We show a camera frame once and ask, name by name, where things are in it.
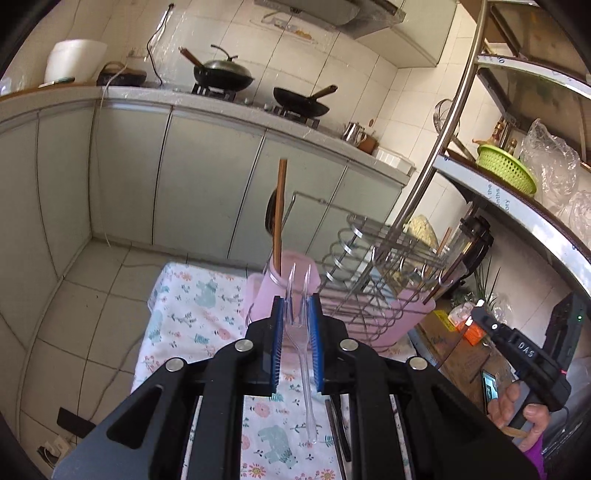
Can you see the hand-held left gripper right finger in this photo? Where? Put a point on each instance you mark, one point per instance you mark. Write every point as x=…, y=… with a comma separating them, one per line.
x=316, y=344

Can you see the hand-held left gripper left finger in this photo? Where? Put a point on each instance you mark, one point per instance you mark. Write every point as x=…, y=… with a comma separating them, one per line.
x=275, y=346

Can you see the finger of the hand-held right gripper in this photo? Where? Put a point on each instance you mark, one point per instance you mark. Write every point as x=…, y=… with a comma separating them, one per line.
x=482, y=316

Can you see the pink plastic cup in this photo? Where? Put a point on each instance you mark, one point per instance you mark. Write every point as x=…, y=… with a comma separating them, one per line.
x=265, y=300
x=406, y=323

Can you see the dark brown chopstick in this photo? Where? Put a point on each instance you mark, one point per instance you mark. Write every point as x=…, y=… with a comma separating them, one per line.
x=455, y=270

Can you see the clear plastic fork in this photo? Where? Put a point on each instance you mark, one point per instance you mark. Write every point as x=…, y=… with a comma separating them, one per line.
x=308, y=415

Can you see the wooden chopstick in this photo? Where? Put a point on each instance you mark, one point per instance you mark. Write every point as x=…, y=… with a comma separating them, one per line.
x=280, y=198
x=515, y=433
x=444, y=242

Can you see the black plastic spoon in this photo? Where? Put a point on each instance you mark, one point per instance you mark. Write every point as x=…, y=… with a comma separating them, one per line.
x=269, y=217

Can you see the person's right forearm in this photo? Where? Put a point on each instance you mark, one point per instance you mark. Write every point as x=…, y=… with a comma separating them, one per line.
x=538, y=461

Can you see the person's right hand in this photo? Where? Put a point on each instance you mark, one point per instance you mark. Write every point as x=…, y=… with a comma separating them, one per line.
x=501, y=410

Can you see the orange packet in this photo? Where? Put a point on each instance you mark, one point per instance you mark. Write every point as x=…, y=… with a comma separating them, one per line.
x=473, y=333

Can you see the green leafy plant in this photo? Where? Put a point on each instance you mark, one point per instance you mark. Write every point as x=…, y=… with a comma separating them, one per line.
x=489, y=286

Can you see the black electronic box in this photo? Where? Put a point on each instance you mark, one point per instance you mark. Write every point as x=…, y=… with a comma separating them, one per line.
x=570, y=332

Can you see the smartphone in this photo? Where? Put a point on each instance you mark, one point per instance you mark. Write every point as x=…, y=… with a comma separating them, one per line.
x=489, y=385

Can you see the brown cardboard box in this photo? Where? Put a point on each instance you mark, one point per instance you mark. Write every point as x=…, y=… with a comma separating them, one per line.
x=461, y=364

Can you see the pink plastic drip tray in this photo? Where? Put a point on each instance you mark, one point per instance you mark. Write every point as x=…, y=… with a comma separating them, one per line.
x=249, y=290

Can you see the black blender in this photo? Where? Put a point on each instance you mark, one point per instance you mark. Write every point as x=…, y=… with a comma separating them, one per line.
x=475, y=240

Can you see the floral elephant print tablecloth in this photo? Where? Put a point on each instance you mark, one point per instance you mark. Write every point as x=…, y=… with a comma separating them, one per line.
x=203, y=314

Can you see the beige food bag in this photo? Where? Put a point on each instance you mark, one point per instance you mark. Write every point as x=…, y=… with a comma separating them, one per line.
x=422, y=228

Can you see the metal kitchen shelf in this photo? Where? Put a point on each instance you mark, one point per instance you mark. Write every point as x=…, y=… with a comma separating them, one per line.
x=508, y=203

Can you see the clear plastic bag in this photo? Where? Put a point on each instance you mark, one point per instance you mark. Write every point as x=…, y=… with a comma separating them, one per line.
x=577, y=212
x=549, y=157

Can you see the green plastic basket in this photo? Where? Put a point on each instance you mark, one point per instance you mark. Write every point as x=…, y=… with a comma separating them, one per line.
x=505, y=168

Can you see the grey kitchen base cabinets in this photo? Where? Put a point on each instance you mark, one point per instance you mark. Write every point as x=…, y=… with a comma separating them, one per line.
x=207, y=184

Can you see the white rectangular container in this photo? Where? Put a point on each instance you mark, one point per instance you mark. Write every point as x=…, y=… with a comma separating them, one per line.
x=392, y=158

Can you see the brown bottles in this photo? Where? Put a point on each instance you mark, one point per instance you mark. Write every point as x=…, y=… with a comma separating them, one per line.
x=504, y=134

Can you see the brown clay pot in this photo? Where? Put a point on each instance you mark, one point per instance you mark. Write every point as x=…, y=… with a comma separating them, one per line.
x=368, y=144

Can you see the steel kettle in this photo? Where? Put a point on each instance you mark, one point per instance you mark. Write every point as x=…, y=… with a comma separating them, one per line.
x=353, y=132

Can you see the black flat object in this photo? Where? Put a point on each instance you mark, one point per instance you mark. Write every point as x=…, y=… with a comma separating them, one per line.
x=74, y=422

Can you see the white power strip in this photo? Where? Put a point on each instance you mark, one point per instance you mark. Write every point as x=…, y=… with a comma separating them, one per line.
x=55, y=447

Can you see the gas stove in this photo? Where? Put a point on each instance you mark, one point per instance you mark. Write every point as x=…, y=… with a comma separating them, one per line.
x=217, y=91

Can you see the black wok with lid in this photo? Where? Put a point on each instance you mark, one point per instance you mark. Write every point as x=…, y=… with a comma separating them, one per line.
x=224, y=74

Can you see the dark countertop appliance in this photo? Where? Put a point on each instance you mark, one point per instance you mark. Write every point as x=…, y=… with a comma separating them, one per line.
x=122, y=74

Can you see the range hood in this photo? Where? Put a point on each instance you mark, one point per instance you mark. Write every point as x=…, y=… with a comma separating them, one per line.
x=341, y=11

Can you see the white rice cooker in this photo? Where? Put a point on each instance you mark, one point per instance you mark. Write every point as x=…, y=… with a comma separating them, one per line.
x=74, y=60

